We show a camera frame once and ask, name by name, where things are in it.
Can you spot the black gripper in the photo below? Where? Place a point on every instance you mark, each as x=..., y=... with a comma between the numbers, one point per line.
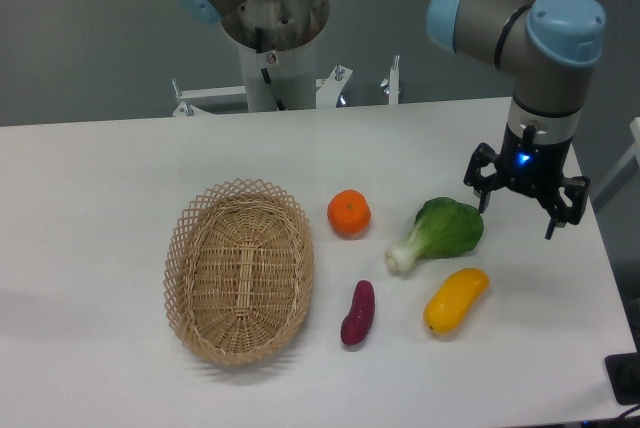
x=531, y=169

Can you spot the yellow mango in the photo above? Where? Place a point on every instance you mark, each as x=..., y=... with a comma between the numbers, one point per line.
x=453, y=300

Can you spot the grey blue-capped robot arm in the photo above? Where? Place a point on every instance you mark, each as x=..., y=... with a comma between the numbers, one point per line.
x=549, y=47

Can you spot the green bok choy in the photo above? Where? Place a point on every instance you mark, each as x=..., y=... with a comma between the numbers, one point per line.
x=442, y=228

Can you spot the orange tangerine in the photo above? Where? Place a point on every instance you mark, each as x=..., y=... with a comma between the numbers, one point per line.
x=349, y=214

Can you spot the black device at table edge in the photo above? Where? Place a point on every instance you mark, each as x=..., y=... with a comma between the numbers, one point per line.
x=623, y=374

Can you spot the purple sweet potato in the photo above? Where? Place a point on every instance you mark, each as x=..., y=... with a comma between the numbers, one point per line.
x=357, y=323

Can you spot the woven wicker basket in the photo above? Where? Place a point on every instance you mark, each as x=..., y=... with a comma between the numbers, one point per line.
x=239, y=272

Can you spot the white frame at right edge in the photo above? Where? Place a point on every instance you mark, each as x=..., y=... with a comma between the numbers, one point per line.
x=620, y=173

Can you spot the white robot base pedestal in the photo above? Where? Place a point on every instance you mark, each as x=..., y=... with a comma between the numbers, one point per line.
x=272, y=81

